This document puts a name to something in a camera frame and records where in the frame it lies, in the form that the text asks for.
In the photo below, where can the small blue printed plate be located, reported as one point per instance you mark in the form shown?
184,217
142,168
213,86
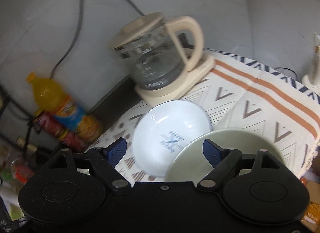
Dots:
164,131

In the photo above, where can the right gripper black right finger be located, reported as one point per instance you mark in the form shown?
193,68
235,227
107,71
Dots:
224,163

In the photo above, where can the cream kettle base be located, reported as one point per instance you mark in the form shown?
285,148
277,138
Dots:
181,85

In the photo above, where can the red drink can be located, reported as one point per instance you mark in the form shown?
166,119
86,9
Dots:
59,131

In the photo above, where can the glass kettle cream handle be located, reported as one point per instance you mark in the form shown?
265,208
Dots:
152,52

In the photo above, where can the cream utensil holder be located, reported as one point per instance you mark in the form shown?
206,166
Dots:
311,80

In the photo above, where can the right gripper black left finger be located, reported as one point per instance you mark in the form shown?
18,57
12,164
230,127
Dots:
104,162

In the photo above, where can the patterned table cloth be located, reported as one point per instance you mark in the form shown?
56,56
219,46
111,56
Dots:
245,95

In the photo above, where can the orange juice bottle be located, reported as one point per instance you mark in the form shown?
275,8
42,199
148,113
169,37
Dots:
51,98

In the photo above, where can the cardboard box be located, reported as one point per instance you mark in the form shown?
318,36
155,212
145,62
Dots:
311,216

